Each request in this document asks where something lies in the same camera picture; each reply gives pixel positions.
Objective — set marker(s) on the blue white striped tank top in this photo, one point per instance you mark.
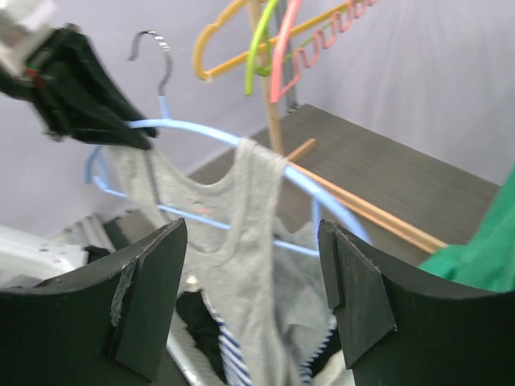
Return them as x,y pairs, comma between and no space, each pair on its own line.
235,369

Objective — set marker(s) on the lime green hanger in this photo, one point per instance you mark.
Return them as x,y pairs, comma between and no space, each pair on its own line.
266,55

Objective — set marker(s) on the blue hanger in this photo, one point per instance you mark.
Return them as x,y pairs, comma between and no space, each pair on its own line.
95,170

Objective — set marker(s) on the pink hanger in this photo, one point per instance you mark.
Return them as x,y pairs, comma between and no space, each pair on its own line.
328,26

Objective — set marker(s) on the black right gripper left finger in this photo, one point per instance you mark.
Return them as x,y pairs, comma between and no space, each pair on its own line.
105,323

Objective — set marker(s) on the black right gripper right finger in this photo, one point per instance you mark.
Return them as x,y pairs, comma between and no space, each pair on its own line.
399,325

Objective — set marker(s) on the white perforated front basket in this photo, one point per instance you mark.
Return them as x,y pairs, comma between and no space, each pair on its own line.
181,351

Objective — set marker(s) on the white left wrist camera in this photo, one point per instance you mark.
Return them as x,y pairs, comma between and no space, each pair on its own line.
25,24

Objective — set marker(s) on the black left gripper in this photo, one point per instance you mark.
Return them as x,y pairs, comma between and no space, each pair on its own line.
31,69

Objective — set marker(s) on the green tank top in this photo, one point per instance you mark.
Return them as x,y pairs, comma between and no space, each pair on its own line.
486,262

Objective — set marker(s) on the black tank top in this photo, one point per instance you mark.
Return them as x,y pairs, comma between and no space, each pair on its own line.
202,328

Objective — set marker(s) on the grey tank top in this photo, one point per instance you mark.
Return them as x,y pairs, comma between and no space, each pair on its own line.
271,298

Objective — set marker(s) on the yellow velvet hanger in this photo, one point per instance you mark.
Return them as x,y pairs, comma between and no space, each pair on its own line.
223,37

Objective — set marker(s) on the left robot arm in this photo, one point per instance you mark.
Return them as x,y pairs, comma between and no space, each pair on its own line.
32,256

